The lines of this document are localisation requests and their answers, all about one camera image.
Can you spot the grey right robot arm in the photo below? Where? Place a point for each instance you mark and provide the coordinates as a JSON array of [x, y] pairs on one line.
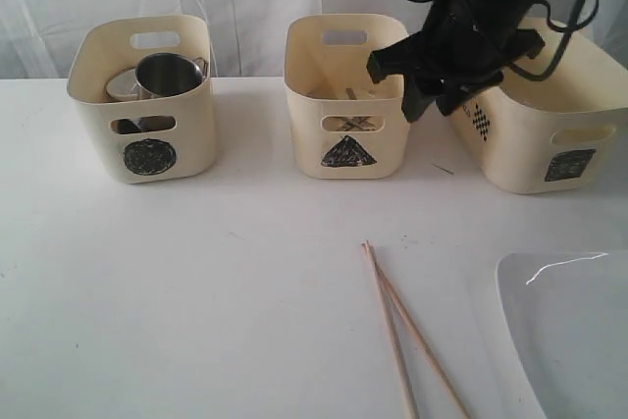
[[460, 50]]

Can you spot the stainless steel bowl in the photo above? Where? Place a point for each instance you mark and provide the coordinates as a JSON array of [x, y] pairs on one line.
[[127, 126]]

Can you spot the white plastic bowl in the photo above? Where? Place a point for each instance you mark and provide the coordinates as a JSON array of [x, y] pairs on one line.
[[123, 86]]

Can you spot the cream bin with square mark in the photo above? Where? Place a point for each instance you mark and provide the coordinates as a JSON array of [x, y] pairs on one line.
[[542, 136]]

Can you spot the right wooden chopstick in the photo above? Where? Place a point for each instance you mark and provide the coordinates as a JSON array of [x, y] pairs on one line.
[[397, 305]]

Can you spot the cream bin with circle mark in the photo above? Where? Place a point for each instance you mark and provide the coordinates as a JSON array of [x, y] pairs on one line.
[[187, 149]]

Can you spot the white square plate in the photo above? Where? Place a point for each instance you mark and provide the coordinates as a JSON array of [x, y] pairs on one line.
[[566, 314]]

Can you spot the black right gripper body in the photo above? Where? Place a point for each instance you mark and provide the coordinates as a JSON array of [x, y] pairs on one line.
[[469, 42]]

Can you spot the cream bin with triangle mark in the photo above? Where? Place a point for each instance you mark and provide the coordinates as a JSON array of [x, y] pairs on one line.
[[331, 51]]

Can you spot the steel mug front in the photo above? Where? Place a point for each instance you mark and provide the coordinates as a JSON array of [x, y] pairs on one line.
[[166, 74]]

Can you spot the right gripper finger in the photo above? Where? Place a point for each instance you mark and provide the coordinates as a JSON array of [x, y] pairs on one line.
[[418, 95], [401, 58]]

